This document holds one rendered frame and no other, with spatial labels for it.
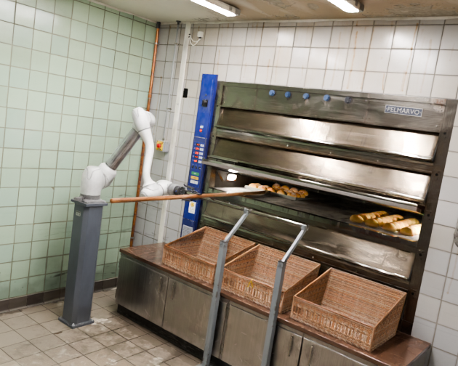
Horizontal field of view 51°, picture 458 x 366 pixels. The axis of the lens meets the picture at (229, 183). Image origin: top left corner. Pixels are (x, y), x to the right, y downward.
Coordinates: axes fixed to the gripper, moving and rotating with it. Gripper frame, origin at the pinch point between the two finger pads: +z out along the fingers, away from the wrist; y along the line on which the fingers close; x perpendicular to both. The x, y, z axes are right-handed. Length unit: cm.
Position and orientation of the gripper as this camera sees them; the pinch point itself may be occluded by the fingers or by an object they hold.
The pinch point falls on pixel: (196, 195)
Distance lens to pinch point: 353.8
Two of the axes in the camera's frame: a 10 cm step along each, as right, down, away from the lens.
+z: 7.8, 1.9, -5.9
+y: -1.5, 9.8, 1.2
